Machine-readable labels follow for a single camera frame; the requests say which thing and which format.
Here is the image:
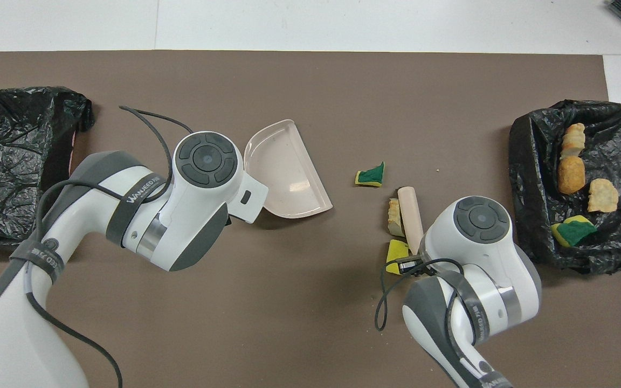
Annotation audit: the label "pale yellow bread chunk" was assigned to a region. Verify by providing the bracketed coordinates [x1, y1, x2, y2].
[387, 198, 405, 238]

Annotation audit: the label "beige hand brush black bristles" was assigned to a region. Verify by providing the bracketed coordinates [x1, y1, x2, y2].
[398, 186, 425, 257]

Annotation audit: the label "green yellow sponge piece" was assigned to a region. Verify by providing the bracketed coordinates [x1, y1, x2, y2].
[550, 215, 598, 248]
[355, 161, 386, 188]

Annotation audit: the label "beige plastic dustpan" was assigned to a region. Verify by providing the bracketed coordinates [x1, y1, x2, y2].
[244, 119, 334, 219]

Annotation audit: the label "brown fried nugget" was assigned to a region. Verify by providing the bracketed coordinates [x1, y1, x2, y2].
[557, 155, 587, 195]

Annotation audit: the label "light toasted bread chunk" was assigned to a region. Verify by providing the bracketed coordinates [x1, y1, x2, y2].
[587, 178, 619, 213]

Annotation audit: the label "striped croissant piece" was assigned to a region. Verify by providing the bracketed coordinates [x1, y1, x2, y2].
[561, 123, 587, 158]

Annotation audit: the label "black bag lined trash bin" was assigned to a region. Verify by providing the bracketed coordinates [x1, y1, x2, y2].
[0, 86, 95, 251]
[508, 99, 621, 275]

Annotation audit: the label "brown table mat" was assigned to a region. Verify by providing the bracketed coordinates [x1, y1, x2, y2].
[0, 50, 621, 388]

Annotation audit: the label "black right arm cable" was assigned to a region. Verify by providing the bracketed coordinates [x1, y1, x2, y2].
[374, 258, 478, 345]

